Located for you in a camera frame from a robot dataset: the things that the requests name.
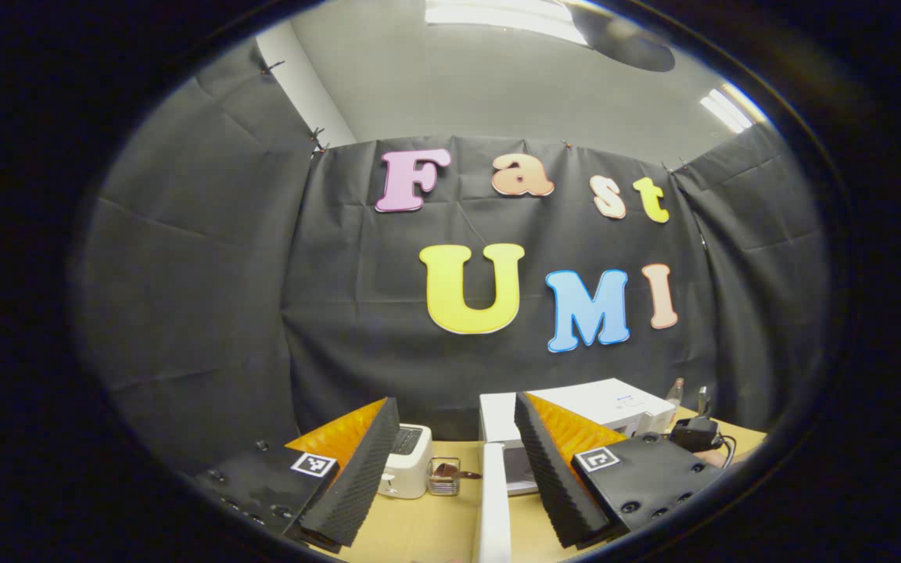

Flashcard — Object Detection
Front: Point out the white microwave oven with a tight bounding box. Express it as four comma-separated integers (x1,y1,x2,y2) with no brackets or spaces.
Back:
476,378,677,563

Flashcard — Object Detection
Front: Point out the white toaster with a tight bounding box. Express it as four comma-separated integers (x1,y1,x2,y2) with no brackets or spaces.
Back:
379,424,433,500

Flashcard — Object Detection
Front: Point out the ceiling light panel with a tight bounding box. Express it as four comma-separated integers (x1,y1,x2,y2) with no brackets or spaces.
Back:
425,0,588,46
699,86,755,134

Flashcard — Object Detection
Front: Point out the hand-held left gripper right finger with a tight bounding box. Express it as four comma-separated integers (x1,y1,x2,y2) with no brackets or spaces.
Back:
514,391,725,549

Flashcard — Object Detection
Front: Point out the black backdrop cloth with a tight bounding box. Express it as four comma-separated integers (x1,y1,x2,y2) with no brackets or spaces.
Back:
71,35,831,478

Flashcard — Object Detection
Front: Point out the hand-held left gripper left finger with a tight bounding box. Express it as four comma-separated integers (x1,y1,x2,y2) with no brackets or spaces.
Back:
194,397,402,548

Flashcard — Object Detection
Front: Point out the metal wire basket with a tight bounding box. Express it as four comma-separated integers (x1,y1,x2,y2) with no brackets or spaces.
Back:
427,457,462,497

